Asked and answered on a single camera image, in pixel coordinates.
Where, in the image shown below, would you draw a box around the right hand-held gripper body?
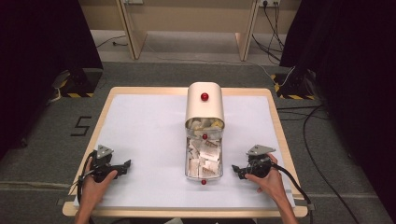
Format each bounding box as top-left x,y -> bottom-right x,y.
245,144 -> 277,179

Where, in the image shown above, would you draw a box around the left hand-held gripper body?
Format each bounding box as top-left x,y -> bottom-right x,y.
90,144 -> 121,184

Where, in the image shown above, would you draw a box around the person's right hand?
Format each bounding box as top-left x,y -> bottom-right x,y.
244,153 -> 292,203

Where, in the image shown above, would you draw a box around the person's left hand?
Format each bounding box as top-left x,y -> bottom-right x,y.
81,156 -> 119,207

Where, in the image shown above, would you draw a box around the pile of white brown packets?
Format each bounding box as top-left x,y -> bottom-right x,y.
186,138 -> 222,179

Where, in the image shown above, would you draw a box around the white table mat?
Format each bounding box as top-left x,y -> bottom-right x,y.
73,93 -> 296,209

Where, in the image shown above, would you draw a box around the small clear drawer red knob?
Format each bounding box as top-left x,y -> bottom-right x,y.
185,117 -> 225,141

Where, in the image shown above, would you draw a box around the wooden table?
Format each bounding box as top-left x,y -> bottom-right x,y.
62,86 -> 309,218

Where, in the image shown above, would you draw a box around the long clear drawer red knob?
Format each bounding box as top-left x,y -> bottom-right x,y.
184,136 -> 224,187

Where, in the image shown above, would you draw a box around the pile of white yellow packets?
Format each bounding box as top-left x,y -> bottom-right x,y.
187,118 -> 224,137

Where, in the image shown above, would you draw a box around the grey tape strip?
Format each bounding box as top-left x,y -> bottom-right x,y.
293,199 -> 316,212

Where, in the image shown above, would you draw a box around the black stand base striped tape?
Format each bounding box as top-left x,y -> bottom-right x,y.
270,69 -> 316,101
51,68 -> 104,99

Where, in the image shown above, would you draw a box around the dark curtain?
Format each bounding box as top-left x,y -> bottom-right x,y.
0,0 -> 105,161
278,0 -> 396,216

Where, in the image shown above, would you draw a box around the light wooden desk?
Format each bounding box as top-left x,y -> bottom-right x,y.
78,0 -> 303,63

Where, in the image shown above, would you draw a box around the left hand-held gripper black cable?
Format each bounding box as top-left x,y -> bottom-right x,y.
76,150 -> 96,224

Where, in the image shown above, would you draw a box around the hand-held gripper black cable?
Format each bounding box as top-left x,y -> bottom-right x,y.
270,161 -> 314,224
76,150 -> 96,224

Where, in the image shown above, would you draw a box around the right hand-held gripper black cable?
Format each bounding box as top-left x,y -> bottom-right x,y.
270,161 -> 314,224

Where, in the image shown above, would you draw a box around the long black floor cable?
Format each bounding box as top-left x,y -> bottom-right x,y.
303,105 -> 362,224

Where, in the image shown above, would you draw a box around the bundle of black floor cables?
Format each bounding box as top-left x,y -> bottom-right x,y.
276,105 -> 332,121

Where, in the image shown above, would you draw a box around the black cable with plug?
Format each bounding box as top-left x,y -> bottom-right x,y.
95,35 -> 129,49

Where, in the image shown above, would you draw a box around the black cables from power strip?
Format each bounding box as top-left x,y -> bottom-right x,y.
251,1 -> 286,63

